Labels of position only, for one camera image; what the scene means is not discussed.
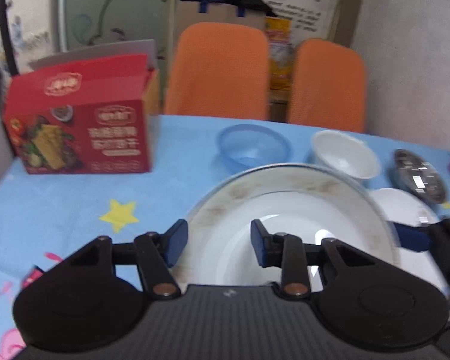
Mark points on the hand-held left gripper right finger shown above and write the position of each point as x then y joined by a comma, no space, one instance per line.
258,244

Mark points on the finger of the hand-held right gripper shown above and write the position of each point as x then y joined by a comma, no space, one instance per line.
412,237

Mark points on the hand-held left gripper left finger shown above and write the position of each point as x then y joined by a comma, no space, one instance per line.
177,240

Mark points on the small white plate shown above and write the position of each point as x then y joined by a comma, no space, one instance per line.
405,210

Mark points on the large white rimmed plate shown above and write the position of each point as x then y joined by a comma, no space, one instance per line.
285,198

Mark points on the dark oval tin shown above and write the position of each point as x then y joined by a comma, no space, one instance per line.
420,176

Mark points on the blue star printed tablecloth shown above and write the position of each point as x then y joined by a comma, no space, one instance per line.
97,202

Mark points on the blue transparent plastic bowl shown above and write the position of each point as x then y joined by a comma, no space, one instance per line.
253,146

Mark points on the white bowl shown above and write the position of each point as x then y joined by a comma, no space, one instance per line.
347,155

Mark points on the red cardboard food box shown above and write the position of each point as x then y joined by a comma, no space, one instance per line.
82,135

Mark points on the small red packet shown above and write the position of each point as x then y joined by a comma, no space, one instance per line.
31,278

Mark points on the orange chair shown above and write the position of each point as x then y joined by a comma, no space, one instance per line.
217,71
328,86

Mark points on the yellow packet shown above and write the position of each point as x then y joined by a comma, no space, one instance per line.
281,52

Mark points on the frosted glass panel with drawing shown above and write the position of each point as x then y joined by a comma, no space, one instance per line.
112,7

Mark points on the white wall poster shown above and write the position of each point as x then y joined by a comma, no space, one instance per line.
307,3

